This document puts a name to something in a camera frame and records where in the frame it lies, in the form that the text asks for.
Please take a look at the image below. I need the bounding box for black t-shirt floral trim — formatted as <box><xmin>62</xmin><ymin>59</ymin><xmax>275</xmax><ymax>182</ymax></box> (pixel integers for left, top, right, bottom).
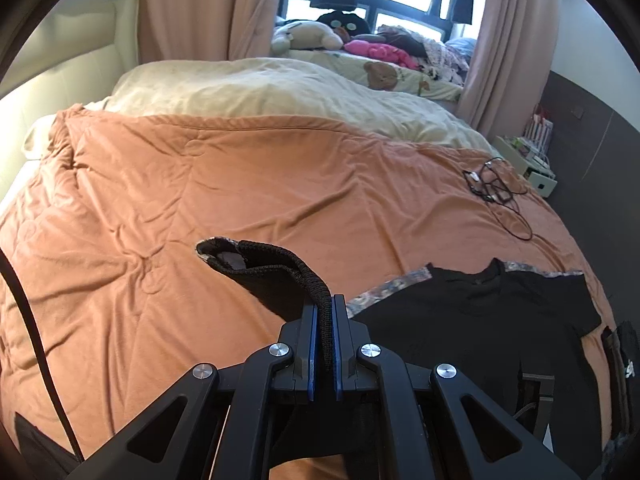
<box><xmin>196</xmin><ymin>238</ymin><xmax>601</xmax><ymax>479</ymax></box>

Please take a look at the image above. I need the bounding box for stack of folded clothes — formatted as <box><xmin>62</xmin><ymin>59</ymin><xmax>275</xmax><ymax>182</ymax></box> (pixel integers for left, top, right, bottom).
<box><xmin>602</xmin><ymin>321</ymin><xmax>639</xmax><ymax>479</ymax></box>

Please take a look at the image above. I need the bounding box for orange bed blanket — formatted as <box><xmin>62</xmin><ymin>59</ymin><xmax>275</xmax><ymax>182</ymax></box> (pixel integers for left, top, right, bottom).
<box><xmin>1</xmin><ymin>107</ymin><xmax>588</xmax><ymax>454</ymax></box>

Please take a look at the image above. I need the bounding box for cream duvet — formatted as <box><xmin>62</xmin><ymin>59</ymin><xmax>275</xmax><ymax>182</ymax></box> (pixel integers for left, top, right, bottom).
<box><xmin>85</xmin><ymin>58</ymin><xmax>495</xmax><ymax>153</ymax></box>

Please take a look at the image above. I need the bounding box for cream bedside cabinet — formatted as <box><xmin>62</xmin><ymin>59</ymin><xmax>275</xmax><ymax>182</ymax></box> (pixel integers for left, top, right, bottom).
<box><xmin>491</xmin><ymin>136</ymin><xmax>558</xmax><ymax>198</ymax></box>

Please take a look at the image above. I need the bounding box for small black folded cloth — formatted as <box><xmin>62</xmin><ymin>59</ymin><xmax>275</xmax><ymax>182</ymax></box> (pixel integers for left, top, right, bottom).
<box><xmin>14</xmin><ymin>414</ymin><xmax>79</xmax><ymax>480</ymax></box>

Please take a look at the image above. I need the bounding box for pink cloth on daybed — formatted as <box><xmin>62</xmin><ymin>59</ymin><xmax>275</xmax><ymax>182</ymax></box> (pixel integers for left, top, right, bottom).
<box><xmin>344</xmin><ymin>39</ymin><xmax>420</xmax><ymax>70</ymax></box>

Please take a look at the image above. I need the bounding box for white plush toy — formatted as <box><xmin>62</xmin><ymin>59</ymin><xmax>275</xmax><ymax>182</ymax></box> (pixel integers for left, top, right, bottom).
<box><xmin>270</xmin><ymin>21</ymin><xmax>344</xmax><ymax>55</ymax></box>

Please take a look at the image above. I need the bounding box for black penguin plush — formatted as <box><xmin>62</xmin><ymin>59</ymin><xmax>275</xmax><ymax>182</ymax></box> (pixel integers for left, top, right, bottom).
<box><xmin>317</xmin><ymin>10</ymin><xmax>371</xmax><ymax>37</ymax></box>

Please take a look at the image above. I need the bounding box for left pink curtain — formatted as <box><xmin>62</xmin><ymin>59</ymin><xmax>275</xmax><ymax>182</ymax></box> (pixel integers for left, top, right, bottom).
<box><xmin>138</xmin><ymin>0</ymin><xmax>279</xmax><ymax>63</ymax></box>

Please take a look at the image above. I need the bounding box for pink curtain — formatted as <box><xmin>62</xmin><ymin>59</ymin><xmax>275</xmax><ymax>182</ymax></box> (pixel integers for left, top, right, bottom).
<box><xmin>138</xmin><ymin>0</ymin><xmax>279</xmax><ymax>63</ymax></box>
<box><xmin>457</xmin><ymin>0</ymin><xmax>561</xmax><ymax>140</ymax></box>

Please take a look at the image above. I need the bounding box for right pink curtain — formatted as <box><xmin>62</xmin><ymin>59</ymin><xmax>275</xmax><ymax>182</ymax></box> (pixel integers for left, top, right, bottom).
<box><xmin>457</xmin><ymin>0</ymin><xmax>561</xmax><ymax>140</ymax></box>

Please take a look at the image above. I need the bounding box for black cable on bed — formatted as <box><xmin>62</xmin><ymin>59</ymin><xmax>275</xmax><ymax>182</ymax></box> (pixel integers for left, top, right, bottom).
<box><xmin>462</xmin><ymin>156</ymin><xmax>535</xmax><ymax>242</ymax></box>

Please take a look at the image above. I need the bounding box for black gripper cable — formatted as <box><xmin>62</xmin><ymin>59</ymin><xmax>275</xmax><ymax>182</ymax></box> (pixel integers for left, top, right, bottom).
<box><xmin>0</xmin><ymin>249</ymin><xmax>87</xmax><ymax>463</ymax></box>

